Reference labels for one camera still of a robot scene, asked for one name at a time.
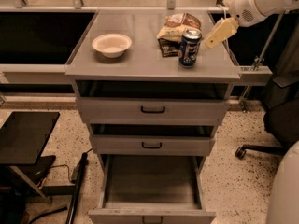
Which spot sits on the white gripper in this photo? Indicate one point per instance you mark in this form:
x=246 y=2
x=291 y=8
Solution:
x=243 y=9

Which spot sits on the blue pepsi can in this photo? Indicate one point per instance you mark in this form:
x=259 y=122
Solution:
x=189 y=46

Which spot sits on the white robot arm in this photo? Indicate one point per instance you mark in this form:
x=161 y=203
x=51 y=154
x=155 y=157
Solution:
x=284 y=198

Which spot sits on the grey drawer cabinet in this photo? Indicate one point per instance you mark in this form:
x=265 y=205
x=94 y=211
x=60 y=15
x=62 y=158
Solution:
x=143 y=73

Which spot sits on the grey top drawer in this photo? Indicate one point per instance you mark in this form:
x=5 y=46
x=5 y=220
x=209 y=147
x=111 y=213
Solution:
x=151 y=111

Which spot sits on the grey drawer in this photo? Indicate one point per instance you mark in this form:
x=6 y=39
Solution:
x=151 y=190
x=151 y=111
x=152 y=145

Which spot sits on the grey middle drawer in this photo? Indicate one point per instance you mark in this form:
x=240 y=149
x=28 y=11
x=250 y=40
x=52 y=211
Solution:
x=152 y=145

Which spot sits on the grey bottom drawer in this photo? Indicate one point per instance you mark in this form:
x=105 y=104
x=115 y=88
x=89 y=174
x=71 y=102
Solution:
x=151 y=190

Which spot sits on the metal diagonal rod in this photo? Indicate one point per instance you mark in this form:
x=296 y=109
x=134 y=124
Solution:
x=257 y=62

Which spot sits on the yellow chip bag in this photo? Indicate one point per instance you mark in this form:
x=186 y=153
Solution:
x=176 y=24

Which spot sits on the dark snack packet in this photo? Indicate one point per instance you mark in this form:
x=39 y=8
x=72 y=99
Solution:
x=168 y=48

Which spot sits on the black office chair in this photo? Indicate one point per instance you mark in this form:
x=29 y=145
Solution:
x=282 y=121

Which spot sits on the white paper bowl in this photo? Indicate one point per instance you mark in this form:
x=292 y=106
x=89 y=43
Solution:
x=112 y=45

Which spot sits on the dark side table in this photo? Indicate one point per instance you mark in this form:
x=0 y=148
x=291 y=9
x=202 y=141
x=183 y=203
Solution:
x=23 y=137

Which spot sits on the black pole on floor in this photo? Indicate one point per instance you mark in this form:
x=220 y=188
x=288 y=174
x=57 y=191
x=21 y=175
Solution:
x=74 y=201

